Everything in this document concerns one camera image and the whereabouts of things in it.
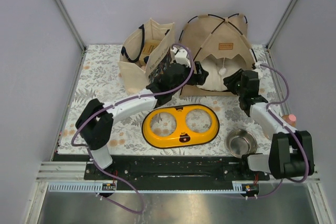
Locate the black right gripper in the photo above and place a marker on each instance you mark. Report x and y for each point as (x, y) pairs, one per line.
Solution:
(229, 81)

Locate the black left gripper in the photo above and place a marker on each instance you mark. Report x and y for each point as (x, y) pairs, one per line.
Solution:
(199, 78)

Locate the white fluffy cushion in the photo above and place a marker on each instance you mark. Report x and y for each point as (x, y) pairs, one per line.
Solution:
(214, 81)

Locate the black tent pole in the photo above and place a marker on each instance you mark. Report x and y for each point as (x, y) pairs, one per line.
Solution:
(209, 29)
(239, 22)

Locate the beige pet tent fabric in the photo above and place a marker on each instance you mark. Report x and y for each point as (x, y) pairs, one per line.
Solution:
(240, 55)

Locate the stainless steel pet bowl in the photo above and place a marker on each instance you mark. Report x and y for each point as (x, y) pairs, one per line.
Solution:
(240, 142)

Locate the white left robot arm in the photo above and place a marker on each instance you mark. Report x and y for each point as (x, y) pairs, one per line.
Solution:
(97, 119)

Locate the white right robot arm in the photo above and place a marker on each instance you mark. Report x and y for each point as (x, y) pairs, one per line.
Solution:
(291, 152)

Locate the white pompom toy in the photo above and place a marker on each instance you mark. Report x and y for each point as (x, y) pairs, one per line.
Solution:
(222, 71)

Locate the brown cardboard box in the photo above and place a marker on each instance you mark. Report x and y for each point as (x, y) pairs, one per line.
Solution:
(149, 47)

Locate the yellow double bowl stand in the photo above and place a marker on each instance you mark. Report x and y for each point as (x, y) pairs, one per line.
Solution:
(182, 135)

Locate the cream canvas tote bag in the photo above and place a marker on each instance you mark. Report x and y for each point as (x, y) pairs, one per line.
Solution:
(135, 76)

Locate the pink capped bottle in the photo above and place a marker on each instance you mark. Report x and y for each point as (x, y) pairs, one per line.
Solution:
(290, 119)

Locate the floral table mat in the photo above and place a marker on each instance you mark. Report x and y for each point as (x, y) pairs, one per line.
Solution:
(100, 78)

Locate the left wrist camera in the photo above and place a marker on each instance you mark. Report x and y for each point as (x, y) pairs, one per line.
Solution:
(180, 56)

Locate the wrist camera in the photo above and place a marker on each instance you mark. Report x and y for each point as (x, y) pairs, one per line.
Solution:
(256, 67)
(180, 56)

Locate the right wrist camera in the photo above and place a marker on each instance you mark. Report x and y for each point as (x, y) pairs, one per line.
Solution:
(256, 67)

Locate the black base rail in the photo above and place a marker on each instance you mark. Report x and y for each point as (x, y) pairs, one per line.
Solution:
(191, 169)

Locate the white slotted cable duct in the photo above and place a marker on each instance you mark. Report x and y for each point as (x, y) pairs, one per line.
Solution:
(164, 185)

